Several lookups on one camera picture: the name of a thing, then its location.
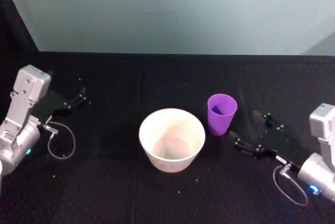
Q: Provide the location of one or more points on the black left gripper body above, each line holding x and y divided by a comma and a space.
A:
51, 105

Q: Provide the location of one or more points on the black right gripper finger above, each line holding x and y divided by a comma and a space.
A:
261, 118
244, 145

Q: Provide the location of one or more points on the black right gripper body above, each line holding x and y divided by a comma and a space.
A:
280, 143

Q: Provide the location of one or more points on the purple plastic cup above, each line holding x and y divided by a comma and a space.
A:
221, 119

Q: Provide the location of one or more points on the white paper bowl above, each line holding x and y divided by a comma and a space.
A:
171, 140

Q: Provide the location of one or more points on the black table cloth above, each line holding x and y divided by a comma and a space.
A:
117, 195

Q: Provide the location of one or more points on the plain pale wall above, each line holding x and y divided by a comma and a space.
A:
170, 12

